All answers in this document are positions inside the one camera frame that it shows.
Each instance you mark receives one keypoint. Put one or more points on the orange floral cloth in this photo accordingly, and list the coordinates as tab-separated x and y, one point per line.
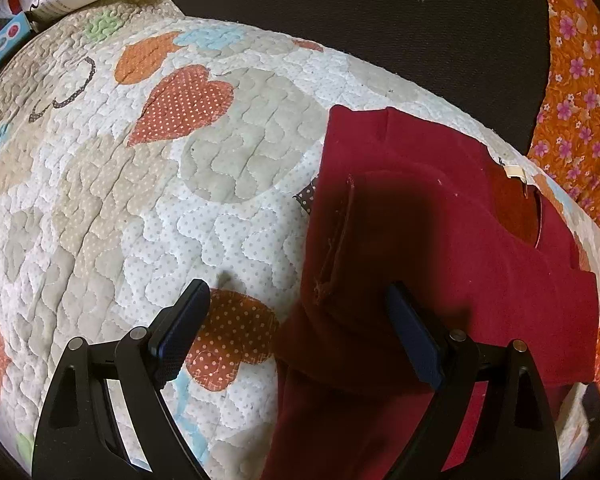
580	85

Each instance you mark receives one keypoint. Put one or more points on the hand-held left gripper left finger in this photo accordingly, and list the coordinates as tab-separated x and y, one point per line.
179	331

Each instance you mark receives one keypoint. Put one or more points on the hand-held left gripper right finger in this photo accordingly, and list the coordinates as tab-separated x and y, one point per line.
411	332

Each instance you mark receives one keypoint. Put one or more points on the heart print quilted blanket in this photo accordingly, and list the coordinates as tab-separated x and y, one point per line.
130	210

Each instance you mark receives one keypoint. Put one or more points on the dark brown cushion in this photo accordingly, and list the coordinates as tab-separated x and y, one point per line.
355	20

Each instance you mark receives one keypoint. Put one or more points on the colourful printed box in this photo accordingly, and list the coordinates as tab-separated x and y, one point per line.
2	42

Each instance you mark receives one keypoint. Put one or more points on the dark red small garment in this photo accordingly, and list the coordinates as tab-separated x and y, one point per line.
430	240

